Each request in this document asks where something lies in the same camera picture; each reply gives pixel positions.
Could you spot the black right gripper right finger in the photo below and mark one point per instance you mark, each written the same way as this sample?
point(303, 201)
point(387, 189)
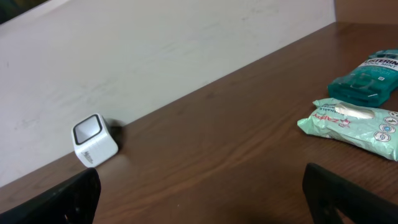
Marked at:
point(327, 194)

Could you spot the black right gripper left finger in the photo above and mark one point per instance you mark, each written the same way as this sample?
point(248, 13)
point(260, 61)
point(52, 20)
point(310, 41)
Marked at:
point(73, 201)

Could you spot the green wet wipes pack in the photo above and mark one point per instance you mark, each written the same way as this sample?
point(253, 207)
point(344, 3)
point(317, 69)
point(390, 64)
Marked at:
point(372, 129)

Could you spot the blue mouthwash bottle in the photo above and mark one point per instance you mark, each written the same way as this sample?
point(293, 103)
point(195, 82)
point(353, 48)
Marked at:
point(371, 83)

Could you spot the white barcode scanner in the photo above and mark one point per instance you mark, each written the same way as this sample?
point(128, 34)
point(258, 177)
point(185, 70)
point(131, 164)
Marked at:
point(93, 142)

